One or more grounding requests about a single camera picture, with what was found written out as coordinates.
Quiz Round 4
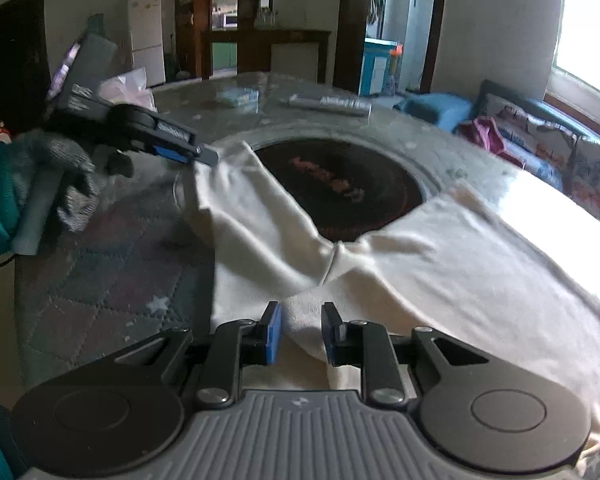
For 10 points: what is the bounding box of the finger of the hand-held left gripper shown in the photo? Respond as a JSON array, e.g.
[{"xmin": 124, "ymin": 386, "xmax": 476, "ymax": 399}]
[
  {"xmin": 152, "ymin": 116, "xmax": 201, "ymax": 149},
  {"xmin": 147, "ymin": 141, "xmax": 220, "ymax": 167}
]

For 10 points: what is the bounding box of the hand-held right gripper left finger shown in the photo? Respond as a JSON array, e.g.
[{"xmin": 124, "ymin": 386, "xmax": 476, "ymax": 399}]
[{"xmin": 112, "ymin": 300, "xmax": 283, "ymax": 409}]

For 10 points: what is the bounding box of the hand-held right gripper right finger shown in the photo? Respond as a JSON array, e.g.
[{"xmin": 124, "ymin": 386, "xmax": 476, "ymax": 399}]
[{"xmin": 321, "ymin": 301, "xmax": 490, "ymax": 407}]

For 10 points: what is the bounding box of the cream garment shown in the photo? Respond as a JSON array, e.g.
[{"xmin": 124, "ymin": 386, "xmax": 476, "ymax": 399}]
[{"xmin": 182, "ymin": 140, "xmax": 600, "ymax": 472}]

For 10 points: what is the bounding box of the person's left hand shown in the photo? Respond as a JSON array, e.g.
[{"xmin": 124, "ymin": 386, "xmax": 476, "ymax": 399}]
[{"xmin": 7, "ymin": 130, "xmax": 112, "ymax": 234}]

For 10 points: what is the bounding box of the pink white plastic bag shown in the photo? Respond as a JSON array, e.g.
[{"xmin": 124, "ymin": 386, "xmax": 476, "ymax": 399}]
[{"xmin": 97, "ymin": 67, "xmax": 157, "ymax": 111}]

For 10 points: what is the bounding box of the small blue card box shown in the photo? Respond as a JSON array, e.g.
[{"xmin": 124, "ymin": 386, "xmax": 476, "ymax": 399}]
[{"xmin": 215, "ymin": 87, "xmax": 260, "ymax": 109}]

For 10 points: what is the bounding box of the dark wooden door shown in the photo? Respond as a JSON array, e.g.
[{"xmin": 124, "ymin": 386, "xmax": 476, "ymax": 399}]
[{"xmin": 0, "ymin": 0, "xmax": 49, "ymax": 136}]

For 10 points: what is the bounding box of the white refrigerator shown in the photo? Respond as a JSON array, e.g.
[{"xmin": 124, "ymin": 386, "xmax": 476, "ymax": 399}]
[{"xmin": 128, "ymin": 0, "xmax": 167, "ymax": 89}]

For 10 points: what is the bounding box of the dark wooden shelf unit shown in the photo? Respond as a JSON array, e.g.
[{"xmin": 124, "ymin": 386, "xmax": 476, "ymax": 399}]
[{"xmin": 174, "ymin": 0, "xmax": 214, "ymax": 79}]

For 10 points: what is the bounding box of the dark wooden sideboard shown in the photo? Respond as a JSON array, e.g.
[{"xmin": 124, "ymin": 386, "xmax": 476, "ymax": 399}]
[{"xmin": 200, "ymin": 29, "xmax": 333, "ymax": 84}]

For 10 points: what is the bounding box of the black round induction cooktop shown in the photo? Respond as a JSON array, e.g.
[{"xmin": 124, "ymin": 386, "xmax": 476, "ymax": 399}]
[{"xmin": 252, "ymin": 137, "xmax": 426, "ymax": 244}]

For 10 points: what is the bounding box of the clear glassware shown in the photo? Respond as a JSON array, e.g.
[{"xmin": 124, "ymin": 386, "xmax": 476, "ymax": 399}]
[{"xmin": 254, "ymin": 7, "xmax": 281, "ymax": 30}]

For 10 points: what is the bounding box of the white remote control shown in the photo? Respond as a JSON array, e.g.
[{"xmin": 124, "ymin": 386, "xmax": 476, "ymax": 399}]
[{"xmin": 286, "ymin": 93, "xmax": 374, "ymax": 117}]

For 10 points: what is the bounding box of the blue cabinet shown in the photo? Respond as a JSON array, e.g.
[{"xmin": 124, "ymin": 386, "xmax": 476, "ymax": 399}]
[{"xmin": 359, "ymin": 38, "xmax": 404, "ymax": 97}]

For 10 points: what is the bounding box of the pink garment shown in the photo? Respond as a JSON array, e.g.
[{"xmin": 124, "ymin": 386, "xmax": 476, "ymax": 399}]
[{"xmin": 457, "ymin": 116, "xmax": 526, "ymax": 167}]

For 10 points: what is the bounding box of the blue bolster cushion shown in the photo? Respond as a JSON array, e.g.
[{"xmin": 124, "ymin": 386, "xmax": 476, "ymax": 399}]
[{"xmin": 397, "ymin": 91, "xmax": 476, "ymax": 134}]

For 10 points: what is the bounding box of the butterfly print seat cushion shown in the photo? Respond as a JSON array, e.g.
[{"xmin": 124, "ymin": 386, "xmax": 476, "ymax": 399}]
[{"xmin": 500, "ymin": 152, "xmax": 569, "ymax": 191}]

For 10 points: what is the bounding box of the butterfly print pillow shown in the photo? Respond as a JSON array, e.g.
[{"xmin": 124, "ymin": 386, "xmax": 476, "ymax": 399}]
[
  {"xmin": 482, "ymin": 92, "xmax": 581, "ymax": 161},
  {"xmin": 562, "ymin": 135, "xmax": 600, "ymax": 239}
]

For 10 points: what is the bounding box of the blue sofa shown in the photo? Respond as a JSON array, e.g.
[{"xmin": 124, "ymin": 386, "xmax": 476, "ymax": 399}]
[{"xmin": 397, "ymin": 79, "xmax": 600, "ymax": 241}]

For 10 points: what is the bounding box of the window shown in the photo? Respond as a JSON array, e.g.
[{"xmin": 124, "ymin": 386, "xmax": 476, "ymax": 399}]
[{"xmin": 545, "ymin": 0, "xmax": 600, "ymax": 106}]

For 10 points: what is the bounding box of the dark wooden door frame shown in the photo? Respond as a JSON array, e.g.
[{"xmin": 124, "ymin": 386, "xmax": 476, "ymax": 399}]
[{"xmin": 332, "ymin": 0, "xmax": 449, "ymax": 96}]

